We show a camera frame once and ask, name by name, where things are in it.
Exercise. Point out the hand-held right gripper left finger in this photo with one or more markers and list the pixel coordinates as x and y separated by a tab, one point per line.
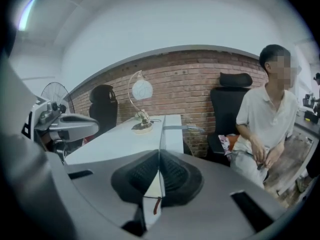
100	184

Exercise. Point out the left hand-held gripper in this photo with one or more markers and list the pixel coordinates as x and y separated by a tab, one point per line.
41	119

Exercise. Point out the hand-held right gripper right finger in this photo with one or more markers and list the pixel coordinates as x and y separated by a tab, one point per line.
215	196

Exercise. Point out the thin grey book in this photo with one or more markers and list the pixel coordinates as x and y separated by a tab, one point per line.
153	184

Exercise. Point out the black mesh office chair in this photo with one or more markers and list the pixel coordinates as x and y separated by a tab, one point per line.
103	109

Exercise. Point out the black standing fan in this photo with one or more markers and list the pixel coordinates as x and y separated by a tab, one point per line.
56	94

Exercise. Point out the white table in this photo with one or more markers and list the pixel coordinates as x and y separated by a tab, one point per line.
120	141

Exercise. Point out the floral cloth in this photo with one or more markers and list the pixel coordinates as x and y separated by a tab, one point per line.
226	144

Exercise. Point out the white globe gold table lamp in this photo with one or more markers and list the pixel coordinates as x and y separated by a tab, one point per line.
142	90

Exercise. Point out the black headrest office chair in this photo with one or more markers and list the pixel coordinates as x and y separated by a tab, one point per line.
225	114

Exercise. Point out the dark top desk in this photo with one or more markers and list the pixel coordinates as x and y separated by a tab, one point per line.
308	120

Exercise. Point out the ceiling light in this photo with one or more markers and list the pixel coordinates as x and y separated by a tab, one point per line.
28	11

